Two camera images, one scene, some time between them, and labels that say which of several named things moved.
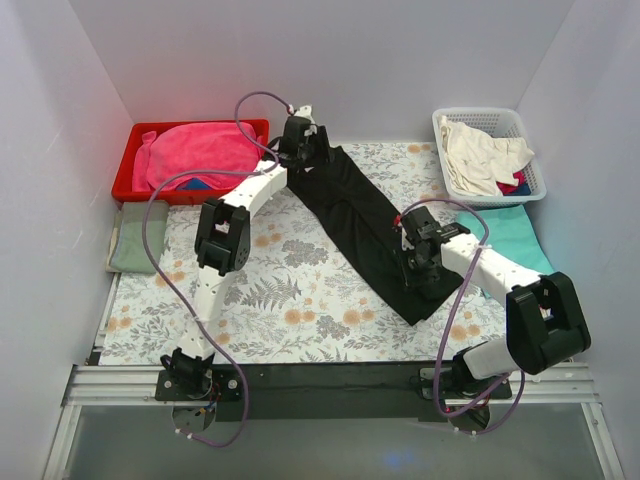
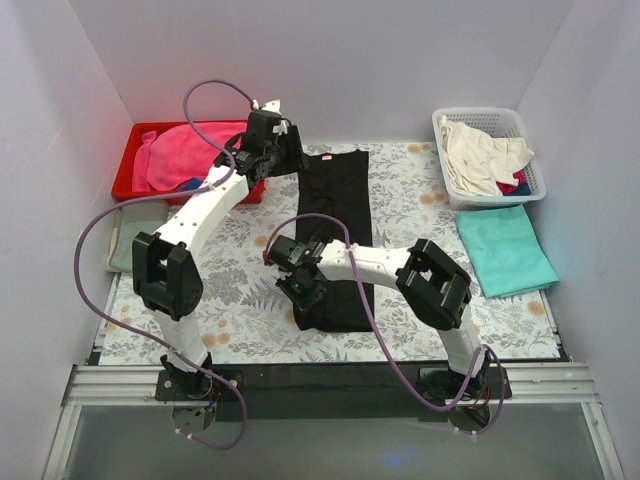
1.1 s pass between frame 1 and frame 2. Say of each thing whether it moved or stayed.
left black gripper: moved
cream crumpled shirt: stayed
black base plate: stayed
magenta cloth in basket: stayed
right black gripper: moved
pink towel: stayed
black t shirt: moved
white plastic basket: stayed
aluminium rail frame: stayed
